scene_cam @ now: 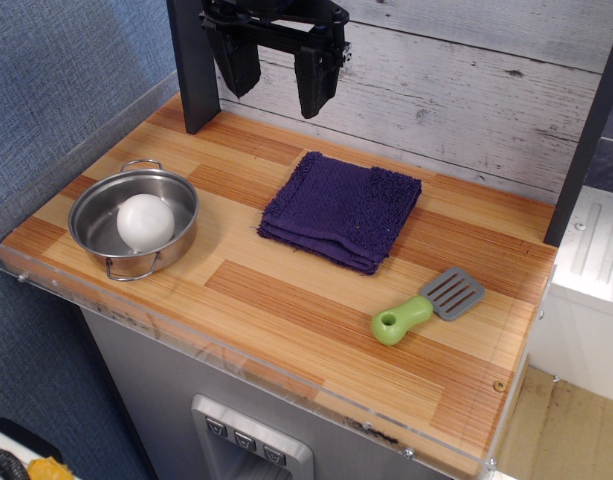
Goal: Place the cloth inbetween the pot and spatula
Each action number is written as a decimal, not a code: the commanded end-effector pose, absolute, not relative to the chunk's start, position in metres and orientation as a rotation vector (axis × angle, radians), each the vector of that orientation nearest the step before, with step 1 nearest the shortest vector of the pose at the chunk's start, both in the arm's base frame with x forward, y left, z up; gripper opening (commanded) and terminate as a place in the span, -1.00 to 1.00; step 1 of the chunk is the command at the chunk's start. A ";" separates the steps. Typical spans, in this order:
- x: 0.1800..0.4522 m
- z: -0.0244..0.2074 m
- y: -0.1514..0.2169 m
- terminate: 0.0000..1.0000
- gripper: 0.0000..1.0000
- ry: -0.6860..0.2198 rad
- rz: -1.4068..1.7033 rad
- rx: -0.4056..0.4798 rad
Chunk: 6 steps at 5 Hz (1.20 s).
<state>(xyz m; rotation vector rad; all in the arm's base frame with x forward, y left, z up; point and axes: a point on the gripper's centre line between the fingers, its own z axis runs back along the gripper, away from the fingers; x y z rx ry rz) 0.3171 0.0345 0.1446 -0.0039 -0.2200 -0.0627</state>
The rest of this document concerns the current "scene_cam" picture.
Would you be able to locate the yellow object bottom left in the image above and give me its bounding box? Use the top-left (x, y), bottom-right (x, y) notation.
top-left (27, 457), bottom-right (75, 480)

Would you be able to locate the black braided hose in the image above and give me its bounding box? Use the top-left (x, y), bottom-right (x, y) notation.
top-left (0, 448), bottom-right (32, 480)

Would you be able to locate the white side unit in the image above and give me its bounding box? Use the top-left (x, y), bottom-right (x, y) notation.
top-left (527, 187), bottom-right (613, 400)

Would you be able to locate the grey toy fridge cabinet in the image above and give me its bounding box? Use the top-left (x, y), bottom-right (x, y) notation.
top-left (83, 310), bottom-right (445, 479)

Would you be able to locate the stainless steel pot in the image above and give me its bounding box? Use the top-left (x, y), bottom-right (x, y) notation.
top-left (68, 159), bottom-right (200, 282)

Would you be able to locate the clear acrylic table guard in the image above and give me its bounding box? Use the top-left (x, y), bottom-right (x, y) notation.
top-left (0, 62), bottom-right (564, 479)

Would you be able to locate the dark left vertical post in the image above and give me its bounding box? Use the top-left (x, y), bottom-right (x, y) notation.
top-left (166, 0), bottom-right (221, 134)

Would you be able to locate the purple towel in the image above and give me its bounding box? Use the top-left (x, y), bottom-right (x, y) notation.
top-left (258, 152), bottom-right (422, 275)

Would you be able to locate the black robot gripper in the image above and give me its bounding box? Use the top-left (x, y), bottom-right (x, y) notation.
top-left (200, 1), bottom-right (349, 119)

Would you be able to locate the silver dispenser button panel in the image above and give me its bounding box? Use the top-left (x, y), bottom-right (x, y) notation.
top-left (191, 394), bottom-right (315, 479)

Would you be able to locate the dark vertical post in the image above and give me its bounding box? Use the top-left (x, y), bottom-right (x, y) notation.
top-left (166, 0), bottom-right (221, 134)
top-left (543, 44), bottom-right (613, 247)

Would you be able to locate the green handled grey spatula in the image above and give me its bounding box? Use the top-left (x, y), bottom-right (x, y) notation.
top-left (370, 267), bottom-right (485, 346)

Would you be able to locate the white egg-shaped ball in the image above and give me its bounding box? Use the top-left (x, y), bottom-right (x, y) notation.
top-left (117, 194), bottom-right (175, 252)

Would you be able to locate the dark right vertical post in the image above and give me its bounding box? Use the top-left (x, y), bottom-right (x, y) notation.
top-left (543, 44), bottom-right (613, 247)

